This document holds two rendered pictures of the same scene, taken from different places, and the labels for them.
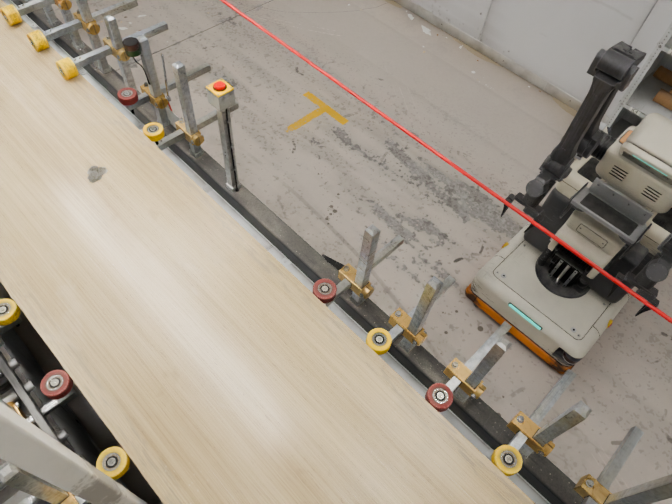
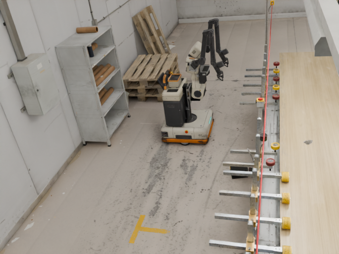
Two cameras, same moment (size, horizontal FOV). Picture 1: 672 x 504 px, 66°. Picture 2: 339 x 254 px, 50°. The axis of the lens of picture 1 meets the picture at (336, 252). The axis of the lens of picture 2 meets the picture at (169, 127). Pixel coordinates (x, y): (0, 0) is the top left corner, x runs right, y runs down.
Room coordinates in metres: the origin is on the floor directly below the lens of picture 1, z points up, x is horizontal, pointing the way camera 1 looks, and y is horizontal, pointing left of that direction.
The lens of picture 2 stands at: (3.35, 3.00, 2.87)
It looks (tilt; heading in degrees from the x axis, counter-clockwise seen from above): 31 degrees down; 249
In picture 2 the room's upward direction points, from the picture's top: 8 degrees counter-clockwise
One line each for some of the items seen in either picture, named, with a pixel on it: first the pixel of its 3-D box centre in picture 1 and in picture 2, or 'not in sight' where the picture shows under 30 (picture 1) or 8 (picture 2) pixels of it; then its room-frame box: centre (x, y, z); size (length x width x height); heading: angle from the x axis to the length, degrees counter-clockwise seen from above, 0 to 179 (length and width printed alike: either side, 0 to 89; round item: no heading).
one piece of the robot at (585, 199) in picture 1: (606, 216); (203, 72); (1.27, -0.96, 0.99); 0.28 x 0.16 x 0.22; 51
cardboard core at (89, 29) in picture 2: not in sight; (87, 29); (2.43, -2.11, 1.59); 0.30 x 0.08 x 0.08; 141
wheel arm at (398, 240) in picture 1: (361, 271); (258, 103); (1.02, -0.10, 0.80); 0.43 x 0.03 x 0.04; 141
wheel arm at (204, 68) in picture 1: (169, 86); (247, 165); (1.85, 0.84, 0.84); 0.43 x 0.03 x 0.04; 141
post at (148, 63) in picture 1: (154, 87); (258, 157); (1.75, 0.86, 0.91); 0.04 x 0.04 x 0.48; 51
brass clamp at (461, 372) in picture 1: (465, 379); not in sight; (0.66, -0.47, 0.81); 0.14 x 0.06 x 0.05; 51
